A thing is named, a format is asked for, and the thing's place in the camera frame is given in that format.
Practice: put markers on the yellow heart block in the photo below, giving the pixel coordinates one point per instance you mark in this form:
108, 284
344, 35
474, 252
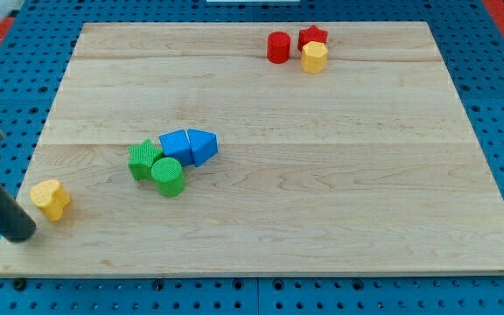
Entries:
51, 198

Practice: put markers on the green star block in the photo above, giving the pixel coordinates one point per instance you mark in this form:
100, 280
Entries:
141, 159

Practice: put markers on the green cylinder block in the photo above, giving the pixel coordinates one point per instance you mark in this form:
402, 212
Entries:
168, 176

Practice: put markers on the blue cube block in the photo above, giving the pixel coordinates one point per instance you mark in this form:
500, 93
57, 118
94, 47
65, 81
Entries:
176, 145

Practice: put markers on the blue triangle block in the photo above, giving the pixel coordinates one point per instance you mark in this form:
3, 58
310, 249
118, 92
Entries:
203, 144

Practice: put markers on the light wooden board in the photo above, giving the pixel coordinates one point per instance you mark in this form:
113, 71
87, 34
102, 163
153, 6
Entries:
370, 168

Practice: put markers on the red cylinder block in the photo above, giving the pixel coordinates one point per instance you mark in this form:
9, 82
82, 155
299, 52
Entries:
278, 47

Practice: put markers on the yellow hexagon block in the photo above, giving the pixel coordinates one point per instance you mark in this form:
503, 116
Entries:
314, 57

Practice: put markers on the red star block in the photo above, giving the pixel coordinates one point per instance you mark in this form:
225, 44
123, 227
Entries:
312, 33

